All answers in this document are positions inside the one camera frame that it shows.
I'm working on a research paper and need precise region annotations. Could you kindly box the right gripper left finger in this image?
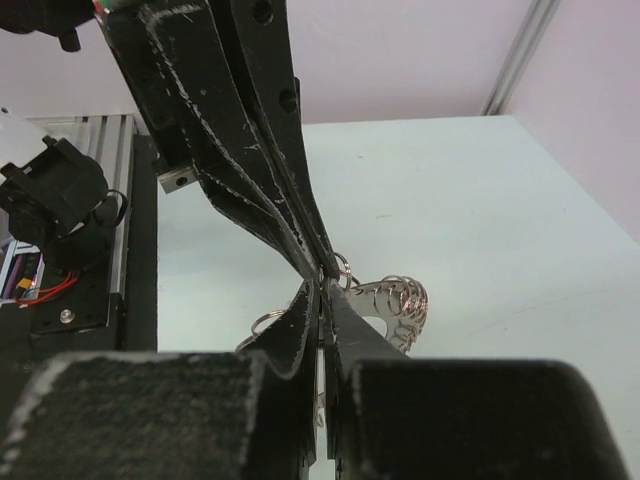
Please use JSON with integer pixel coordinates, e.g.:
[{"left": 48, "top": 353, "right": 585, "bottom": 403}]
[{"left": 1, "top": 281, "right": 320, "bottom": 479}]

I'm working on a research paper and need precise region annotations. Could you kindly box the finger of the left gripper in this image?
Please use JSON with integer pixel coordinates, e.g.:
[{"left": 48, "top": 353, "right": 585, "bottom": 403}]
[
  {"left": 99, "top": 1, "right": 320, "bottom": 280},
  {"left": 209, "top": 1, "right": 338, "bottom": 278}
]

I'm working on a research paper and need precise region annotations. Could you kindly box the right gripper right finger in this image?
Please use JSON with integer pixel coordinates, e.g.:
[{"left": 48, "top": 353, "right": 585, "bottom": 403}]
[{"left": 323, "top": 280, "right": 628, "bottom": 479}]

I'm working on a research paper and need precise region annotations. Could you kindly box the metal disc keyring holder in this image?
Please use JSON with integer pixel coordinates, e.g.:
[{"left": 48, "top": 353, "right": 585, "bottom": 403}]
[{"left": 334, "top": 252, "right": 429, "bottom": 354}]

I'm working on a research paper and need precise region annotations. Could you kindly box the left aluminium frame post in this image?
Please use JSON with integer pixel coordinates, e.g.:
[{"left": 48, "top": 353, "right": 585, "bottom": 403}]
[{"left": 481, "top": 0, "right": 561, "bottom": 116}]

